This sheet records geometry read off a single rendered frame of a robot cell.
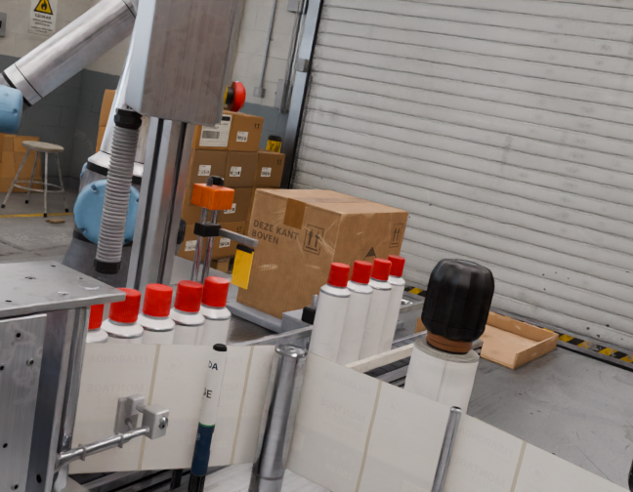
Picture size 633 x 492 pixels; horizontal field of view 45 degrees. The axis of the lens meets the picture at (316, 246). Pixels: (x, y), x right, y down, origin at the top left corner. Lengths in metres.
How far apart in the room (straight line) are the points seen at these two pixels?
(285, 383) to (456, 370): 0.23
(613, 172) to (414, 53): 1.65
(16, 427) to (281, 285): 1.09
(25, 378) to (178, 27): 0.45
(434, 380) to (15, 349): 0.52
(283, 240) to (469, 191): 3.92
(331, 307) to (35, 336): 0.68
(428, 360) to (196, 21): 0.49
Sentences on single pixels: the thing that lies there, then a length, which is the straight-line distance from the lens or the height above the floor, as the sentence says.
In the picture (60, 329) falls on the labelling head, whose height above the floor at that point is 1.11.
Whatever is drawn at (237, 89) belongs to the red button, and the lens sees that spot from 0.96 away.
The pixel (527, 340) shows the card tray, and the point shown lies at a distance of 2.08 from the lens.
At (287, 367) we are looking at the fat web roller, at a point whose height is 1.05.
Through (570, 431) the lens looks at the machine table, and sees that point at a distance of 1.54.
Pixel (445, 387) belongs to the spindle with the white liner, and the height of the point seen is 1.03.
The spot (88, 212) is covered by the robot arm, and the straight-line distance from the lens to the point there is 1.30.
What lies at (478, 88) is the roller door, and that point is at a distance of 5.56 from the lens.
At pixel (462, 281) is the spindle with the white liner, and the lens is 0.94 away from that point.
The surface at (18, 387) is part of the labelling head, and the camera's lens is 0.66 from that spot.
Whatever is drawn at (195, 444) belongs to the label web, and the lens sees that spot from 0.87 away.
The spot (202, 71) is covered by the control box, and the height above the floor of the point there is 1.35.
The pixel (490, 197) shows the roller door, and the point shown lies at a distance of 5.48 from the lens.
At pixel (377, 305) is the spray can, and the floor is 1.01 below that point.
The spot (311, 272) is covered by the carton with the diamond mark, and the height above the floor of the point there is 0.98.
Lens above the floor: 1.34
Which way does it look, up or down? 11 degrees down
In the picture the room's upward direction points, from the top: 11 degrees clockwise
